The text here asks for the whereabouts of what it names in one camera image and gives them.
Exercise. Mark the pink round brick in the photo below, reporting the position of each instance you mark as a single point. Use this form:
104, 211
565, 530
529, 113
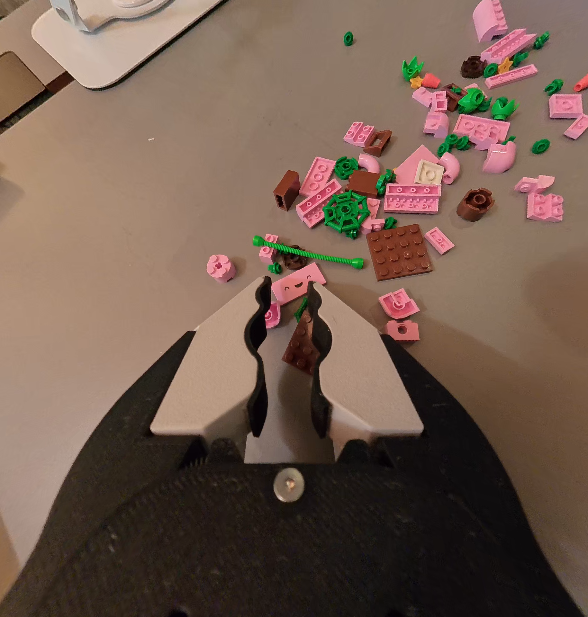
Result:
221, 269

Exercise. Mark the pile of small toy bricks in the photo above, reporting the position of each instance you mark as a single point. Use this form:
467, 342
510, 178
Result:
409, 197

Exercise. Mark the grey desk hatch lid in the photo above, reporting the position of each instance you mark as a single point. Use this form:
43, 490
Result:
14, 86

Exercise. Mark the white board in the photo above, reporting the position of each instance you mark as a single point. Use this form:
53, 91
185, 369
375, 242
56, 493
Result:
130, 43

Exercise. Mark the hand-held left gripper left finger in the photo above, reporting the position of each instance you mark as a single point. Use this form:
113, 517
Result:
207, 385

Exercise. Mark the brown round brick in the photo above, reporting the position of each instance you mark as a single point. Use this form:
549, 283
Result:
476, 205

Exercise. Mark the white square plate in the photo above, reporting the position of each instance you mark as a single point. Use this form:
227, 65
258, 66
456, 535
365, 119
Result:
429, 172

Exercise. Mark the green ribbed rod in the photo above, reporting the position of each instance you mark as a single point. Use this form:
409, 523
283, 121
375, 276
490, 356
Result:
308, 253

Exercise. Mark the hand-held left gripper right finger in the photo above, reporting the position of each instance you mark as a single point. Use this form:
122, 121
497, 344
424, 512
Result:
371, 385

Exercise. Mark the green web piece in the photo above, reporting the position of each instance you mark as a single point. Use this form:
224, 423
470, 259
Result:
301, 308
345, 212

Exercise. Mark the brown studded plate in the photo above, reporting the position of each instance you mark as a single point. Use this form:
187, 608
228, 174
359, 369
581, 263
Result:
399, 253
301, 349

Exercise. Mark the brown square brick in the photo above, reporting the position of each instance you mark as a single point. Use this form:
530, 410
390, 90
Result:
286, 190

